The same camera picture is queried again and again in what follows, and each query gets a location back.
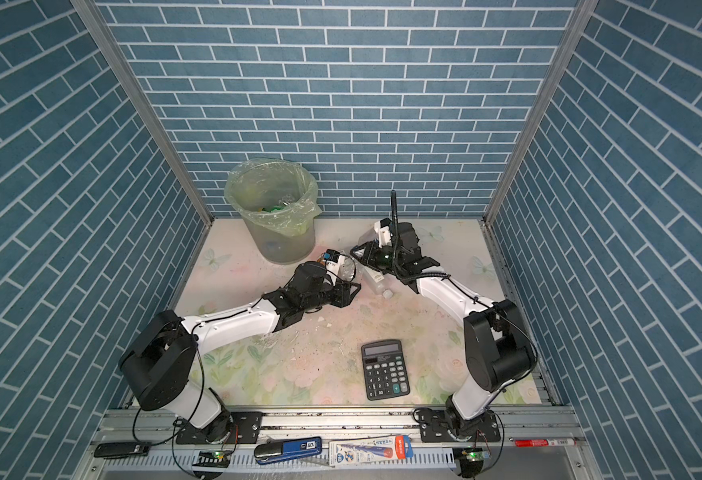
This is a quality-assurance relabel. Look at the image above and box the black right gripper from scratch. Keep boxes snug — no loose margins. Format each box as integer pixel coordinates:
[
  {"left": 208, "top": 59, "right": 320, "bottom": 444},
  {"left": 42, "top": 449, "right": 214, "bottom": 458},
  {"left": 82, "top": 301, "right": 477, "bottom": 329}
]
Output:
[{"left": 352, "top": 241, "right": 405, "bottom": 274}]

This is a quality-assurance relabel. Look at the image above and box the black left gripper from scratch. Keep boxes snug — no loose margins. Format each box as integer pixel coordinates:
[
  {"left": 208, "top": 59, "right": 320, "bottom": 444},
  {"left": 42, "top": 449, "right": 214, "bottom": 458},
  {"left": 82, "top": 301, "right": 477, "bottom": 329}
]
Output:
[{"left": 301, "top": 276, "right": 363, "bottom": 313}]

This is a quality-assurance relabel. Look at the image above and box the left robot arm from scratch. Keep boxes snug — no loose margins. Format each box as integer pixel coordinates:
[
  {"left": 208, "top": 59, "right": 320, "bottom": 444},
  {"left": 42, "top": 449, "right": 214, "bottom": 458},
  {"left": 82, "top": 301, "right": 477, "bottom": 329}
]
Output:
[{"left": 119, "top": 250, "right": 361, "bottom": 439}]

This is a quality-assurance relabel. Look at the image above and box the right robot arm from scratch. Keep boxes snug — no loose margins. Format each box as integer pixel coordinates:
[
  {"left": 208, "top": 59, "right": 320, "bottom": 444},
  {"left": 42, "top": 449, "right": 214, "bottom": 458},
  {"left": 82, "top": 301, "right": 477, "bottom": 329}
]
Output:
[{"left": 351, "top": 191, "right": 539, "bottom": 435}]

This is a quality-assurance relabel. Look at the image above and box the grey mesh waste bin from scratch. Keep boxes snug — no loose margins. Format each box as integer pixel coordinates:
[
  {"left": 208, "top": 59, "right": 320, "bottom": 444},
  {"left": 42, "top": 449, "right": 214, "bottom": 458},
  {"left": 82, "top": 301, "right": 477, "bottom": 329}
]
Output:
[{"left": 242, "top": 217, "right": 317, "bottom": 264}]

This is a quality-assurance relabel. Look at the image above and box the green plastic bin liner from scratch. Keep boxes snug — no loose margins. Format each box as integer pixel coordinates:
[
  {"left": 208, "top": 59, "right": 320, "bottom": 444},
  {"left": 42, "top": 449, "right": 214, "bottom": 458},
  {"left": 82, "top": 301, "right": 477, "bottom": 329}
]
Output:
[{"left": 224, "top": 159, "right": 322, "bottom": 237}]

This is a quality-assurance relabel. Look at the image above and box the clear bottle white barcode label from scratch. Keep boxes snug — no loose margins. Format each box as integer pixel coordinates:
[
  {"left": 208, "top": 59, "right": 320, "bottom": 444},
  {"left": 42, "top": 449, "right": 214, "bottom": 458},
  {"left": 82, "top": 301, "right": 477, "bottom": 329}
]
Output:
[{"left": 362, "top": 266, "right": 394, "bottom": 299}]

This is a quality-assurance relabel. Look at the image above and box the black desk calculator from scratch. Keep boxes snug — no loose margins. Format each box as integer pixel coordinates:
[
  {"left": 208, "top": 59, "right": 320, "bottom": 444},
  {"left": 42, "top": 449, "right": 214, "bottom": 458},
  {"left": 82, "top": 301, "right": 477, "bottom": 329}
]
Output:
[{"left": 361, "top": 339, "right": 411, "bottom": 401}]

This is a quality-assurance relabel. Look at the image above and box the white red pen package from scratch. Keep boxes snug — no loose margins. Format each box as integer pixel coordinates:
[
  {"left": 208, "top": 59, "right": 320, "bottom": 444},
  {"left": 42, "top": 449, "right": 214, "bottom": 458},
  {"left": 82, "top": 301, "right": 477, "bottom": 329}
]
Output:
[{"left": 328, "top": 435, "right": 414, "bottom": 467}]

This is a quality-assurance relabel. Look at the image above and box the blue black stapler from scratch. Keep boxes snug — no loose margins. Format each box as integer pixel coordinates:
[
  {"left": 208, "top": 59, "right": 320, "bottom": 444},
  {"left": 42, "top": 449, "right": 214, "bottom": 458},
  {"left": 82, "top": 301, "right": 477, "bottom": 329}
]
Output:
[{"left": 254, "top": 437, "right": 323, "bottom": 465}]

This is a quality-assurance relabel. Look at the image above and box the red marker pen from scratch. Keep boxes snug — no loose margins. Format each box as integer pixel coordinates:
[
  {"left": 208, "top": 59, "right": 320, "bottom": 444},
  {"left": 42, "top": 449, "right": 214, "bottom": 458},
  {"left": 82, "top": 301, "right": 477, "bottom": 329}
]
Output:
[{"left": 514, "top": 438, "right": 576, "bottom": 448}]

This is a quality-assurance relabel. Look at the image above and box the black remote device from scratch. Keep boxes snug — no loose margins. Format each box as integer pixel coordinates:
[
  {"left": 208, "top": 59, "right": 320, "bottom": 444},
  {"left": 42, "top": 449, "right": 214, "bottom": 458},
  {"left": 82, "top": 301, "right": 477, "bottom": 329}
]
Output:
[{"left": 93, "top": 441, "right": 151, "bottom": 460}]

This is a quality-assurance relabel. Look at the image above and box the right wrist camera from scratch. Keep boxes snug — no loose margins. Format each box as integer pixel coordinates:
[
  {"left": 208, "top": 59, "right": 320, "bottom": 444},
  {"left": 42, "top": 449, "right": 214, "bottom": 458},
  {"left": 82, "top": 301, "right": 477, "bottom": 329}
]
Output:
[{"left": 373, "top": 218, "right": 393, "bottom": 247}]

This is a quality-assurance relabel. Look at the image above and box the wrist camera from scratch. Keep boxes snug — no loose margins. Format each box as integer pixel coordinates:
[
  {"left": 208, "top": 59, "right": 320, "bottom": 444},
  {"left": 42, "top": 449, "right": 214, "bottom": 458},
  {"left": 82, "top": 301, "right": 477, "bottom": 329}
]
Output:
[
  {"left": 373, "top": 218, "right": 393, "bottom": 247},
  {"left": 320, "top": 249, "right": 352, "bottom": 280}
]

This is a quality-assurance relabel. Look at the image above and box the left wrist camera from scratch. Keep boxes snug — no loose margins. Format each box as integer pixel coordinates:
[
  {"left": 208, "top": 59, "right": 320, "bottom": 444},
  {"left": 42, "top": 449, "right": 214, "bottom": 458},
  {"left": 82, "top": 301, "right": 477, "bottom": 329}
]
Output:
[{"left": 320, "top": 249, "right": 352, "bottom": 280}]

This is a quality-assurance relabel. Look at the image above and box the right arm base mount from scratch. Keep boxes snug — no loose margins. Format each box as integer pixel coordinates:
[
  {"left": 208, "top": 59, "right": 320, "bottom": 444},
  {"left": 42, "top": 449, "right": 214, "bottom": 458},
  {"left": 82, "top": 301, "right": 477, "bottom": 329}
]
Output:
[{"left": 412, "top": 407, "right": 502, "bottom": 443}]

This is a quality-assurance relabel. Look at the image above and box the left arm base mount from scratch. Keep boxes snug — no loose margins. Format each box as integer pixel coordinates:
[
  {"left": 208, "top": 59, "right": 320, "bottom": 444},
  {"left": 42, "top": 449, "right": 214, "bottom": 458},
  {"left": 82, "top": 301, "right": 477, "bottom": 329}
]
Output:
[{"left": 175, "top": 410, "right": 264, "bottom": 446}]

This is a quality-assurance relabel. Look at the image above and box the aluminium rail frame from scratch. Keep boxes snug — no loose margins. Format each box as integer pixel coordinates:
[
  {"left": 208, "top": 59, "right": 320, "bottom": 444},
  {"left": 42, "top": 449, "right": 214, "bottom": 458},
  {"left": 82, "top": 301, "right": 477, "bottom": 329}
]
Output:
[{"left": 75, "top": 405, "right": 600, "bottom": 479}]

